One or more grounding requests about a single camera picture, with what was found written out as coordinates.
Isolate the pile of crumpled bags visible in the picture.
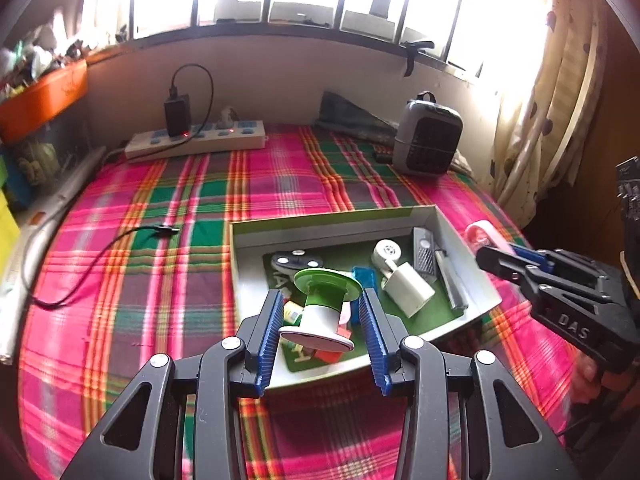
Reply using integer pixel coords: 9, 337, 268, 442
0, 9, 101, 96

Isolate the orange plastic tray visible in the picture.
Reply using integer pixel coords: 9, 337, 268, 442
0, 57, 90, 144

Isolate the person's right hand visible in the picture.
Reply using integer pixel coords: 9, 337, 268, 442
573, 352, 602, 402

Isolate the black studded rectangular device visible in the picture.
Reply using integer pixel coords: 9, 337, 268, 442
412, 226, 437, 281

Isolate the green and white spool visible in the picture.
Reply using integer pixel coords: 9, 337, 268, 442
277, 267, 364, 354

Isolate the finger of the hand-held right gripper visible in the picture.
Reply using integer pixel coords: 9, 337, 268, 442
475, 245, 544, 301
508, 242, 609, 286

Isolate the pink oval gadget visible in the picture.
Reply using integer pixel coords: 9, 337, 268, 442
464, 220, 512, 256
269, 248, 324, 274

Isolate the blue ribbed plastic piece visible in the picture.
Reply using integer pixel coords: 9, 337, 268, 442
349, 265, 376, 322

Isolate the white power strip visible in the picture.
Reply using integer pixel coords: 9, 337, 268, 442
123, 119, 268, 161

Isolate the glass tank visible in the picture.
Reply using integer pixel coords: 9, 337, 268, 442
10, 104, 96, 201

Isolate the yellow box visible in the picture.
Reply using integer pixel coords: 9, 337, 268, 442
0, 187, 21, 271

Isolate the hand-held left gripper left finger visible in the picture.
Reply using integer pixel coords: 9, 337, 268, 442
60, 289, 286, 480

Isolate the green cardboard box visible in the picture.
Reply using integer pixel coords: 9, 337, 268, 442
228, 203, 504, 394

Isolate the black looped charger cable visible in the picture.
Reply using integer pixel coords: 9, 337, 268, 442
169, 63, 215, 139

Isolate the white charger adapter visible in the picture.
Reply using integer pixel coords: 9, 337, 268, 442
382, 263, 435, 319

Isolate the cream heart-print curtain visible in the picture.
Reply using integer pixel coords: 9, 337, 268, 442
487, 0, 609, 229

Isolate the silver rectangular lighter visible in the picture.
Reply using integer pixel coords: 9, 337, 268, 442
433, 248, 470, 311

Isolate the white round jar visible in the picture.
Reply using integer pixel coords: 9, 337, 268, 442
371, 239, 403, 274

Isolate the black charger brick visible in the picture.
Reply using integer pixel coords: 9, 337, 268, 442
163, 93, 192, 137

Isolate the blue box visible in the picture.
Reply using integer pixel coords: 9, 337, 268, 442
0, 159, 31, 211

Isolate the black cable with plug end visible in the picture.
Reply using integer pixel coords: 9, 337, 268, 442
32, 223, 181, 309

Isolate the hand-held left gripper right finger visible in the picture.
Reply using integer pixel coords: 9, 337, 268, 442
359, 289, 582, 480

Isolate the plaid blanket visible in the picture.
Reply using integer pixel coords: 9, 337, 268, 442
17, 122, 581, 480

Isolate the grey and black fan heater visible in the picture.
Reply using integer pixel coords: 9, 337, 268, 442
391, 91, 464, 176

